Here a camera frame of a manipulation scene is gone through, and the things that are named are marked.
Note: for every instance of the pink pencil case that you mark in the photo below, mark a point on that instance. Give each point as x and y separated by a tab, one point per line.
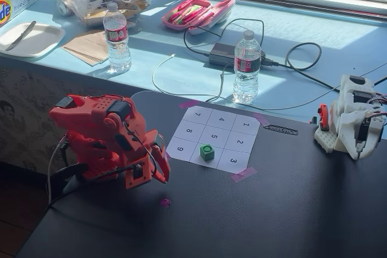
196	17

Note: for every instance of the orange table clamp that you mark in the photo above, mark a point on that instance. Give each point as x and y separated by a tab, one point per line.
324	116

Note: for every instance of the red robot arm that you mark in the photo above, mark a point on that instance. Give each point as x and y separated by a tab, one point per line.
90	122

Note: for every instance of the silver plastic knife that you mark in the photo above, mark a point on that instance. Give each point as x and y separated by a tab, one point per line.
21	35

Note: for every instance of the clear water bottle red label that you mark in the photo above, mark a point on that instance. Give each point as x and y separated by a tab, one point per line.
117	40
247	67

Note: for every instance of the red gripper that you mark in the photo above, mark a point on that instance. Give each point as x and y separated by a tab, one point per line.
159	156

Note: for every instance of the black power adapter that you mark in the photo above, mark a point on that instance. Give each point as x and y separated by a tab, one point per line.
222	52

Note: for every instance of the white numbered grid paper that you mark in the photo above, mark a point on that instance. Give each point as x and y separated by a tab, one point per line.
236	140

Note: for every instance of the small pink marker sticker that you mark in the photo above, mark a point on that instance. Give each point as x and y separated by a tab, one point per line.
165	202

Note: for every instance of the red wrist camera mount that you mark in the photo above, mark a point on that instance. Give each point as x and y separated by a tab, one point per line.
134	179

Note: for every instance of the grey patterned cloth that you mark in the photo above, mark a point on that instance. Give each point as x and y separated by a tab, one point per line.
24	113

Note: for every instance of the pink pen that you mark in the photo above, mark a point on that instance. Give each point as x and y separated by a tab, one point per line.
190	0

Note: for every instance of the pink tape piece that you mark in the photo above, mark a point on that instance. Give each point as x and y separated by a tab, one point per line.
261	119
244	175
188	104
168	156

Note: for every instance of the silver drink can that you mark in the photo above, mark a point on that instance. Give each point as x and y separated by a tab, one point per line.
64	6

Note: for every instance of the brown paper napkins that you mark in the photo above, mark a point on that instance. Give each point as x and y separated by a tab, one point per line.
87	48

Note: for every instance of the white paper plate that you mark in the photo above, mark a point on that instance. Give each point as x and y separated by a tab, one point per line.
36	40

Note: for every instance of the green cube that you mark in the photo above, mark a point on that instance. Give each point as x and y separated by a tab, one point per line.
206	152

